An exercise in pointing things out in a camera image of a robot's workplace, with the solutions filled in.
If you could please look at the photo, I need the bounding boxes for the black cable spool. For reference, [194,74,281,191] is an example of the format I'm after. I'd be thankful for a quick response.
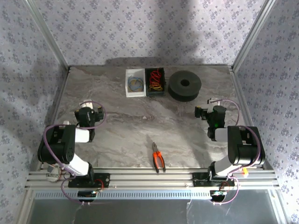
[168,70,202,103]

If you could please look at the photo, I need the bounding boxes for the white open box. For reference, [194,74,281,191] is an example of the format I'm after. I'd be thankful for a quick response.
[125,68,147,98]

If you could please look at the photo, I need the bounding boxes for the black open box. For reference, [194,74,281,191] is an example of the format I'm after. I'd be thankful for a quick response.
[144,67,167,97]

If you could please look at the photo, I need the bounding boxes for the grey metal panel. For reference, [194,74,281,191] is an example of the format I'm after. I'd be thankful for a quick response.
[28,190,285,224]

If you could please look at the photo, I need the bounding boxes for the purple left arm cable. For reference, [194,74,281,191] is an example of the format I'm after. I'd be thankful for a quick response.
[43,100,107,206]

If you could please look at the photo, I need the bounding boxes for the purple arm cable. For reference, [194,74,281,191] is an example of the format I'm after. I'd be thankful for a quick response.
[213,99,261,206]
[43,100,107,206]

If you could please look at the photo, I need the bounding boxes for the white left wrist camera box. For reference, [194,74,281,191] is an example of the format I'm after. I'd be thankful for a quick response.
[80,99,94,109]

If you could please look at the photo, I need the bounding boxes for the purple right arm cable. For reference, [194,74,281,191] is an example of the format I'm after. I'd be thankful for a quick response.
[213,99,261,206]

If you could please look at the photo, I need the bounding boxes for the blue wire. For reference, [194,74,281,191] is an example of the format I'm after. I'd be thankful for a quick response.
[128,75,144,91]

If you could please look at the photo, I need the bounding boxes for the tan yellow wire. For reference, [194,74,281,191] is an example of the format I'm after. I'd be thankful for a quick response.
[129,78,143,91]

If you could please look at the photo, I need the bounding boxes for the bright yellow wire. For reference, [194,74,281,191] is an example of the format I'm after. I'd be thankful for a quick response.
[148,82,164,92]

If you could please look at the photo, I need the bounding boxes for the orange handled pliers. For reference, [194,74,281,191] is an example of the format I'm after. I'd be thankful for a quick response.
[151,142,167,174]

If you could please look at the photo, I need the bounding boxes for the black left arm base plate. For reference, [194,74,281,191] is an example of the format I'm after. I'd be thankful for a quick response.
[68,173,111,188]

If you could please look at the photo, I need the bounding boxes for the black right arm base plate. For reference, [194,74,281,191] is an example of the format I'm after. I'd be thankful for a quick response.
[192,172,235,188]

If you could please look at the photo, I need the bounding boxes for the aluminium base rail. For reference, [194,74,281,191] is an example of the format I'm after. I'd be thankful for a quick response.
[24,167,280,189]

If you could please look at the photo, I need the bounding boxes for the grey slotted cable duct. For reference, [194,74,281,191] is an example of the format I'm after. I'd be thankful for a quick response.
[32,189,212,201]

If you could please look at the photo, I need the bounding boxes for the aluminium frame post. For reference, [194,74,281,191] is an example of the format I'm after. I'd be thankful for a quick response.
[23,0,71,70]
[232,0,278,71]

